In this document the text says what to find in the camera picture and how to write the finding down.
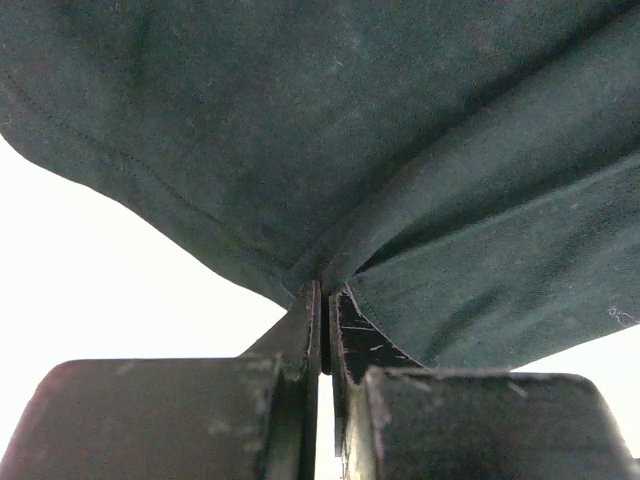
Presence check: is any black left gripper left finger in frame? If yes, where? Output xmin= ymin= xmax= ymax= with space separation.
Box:
xmin=1 ymin=282 xmax=321 ymax=480

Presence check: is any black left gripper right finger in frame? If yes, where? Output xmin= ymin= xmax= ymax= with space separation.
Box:
xmin=327 ymin=291 xmax=639 ymax=479

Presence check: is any black t-shirt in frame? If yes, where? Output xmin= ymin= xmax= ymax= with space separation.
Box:
xmin=1 ymin=1 xmax=639 ymax=368

